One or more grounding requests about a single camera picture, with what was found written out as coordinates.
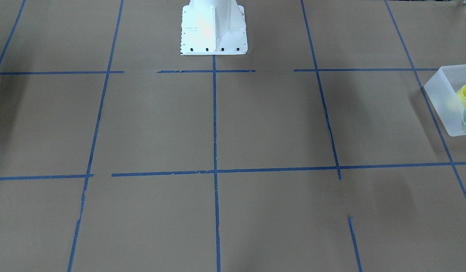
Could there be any clear plastic storage box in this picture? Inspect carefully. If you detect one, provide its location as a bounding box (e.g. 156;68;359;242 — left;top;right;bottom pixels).
424;64;466;137

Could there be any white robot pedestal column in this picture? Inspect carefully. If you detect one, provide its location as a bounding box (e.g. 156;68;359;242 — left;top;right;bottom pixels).
180;0;248;56

